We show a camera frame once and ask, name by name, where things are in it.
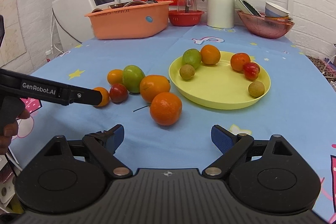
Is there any small orange tangerine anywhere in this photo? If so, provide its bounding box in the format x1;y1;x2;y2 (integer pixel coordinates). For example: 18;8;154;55
94;87;110;107

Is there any small red tomato fruit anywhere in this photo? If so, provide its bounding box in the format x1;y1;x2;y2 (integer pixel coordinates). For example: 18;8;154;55
109;83;128;103

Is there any small orange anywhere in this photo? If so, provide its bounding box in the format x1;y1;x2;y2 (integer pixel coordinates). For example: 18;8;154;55
106;69;123;86

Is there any green mango back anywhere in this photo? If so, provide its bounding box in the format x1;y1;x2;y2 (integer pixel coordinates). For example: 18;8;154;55
122;65;145;94

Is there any green mango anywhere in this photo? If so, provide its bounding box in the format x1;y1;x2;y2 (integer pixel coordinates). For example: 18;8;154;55
182;48;202;69
122;65;145;94

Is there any brown longan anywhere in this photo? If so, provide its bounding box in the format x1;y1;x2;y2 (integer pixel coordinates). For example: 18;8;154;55
248;81;265;98
179;64;195;81

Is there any round orange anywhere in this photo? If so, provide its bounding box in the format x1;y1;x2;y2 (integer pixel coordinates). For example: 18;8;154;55
150;92;182;126

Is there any orange with dark stem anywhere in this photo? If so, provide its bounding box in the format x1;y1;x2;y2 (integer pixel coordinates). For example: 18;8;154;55
133;75;171;112

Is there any red apple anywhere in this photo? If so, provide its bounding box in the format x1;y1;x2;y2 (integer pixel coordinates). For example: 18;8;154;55
243;62;260;81

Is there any large orange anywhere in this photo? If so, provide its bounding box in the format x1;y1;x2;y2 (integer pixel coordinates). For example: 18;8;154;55
201;44;221;65

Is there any green mango front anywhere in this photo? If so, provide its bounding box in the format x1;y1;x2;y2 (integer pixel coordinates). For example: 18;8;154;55
182;48;202;69

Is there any person's left hand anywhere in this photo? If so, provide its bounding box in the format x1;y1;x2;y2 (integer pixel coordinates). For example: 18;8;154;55
0;121;18;155

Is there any yellow plastic plate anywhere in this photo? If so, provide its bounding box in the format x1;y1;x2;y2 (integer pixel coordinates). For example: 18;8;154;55
169;51;262;110

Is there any white countertop appliance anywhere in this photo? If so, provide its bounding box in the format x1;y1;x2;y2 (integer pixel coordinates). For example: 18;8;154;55
52;0;120;51

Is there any blue star-print tablecloth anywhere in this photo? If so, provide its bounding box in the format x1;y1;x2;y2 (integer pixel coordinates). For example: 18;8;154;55
10;25;335;221

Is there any orange plastic basket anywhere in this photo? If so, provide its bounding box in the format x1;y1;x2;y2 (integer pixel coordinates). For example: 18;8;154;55
85;1;172;40

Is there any pink glass bowl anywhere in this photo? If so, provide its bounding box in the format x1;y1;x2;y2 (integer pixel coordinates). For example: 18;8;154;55
237;11;295;39

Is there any red plastic basket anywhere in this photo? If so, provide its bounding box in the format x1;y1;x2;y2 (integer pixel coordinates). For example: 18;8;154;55
169;10;205;27

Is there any white and blue bowl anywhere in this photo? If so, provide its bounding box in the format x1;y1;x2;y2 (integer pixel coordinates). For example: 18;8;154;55
265;2;290;18

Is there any green-lined white bowl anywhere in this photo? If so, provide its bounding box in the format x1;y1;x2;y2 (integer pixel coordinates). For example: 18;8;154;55
235;0;261;16

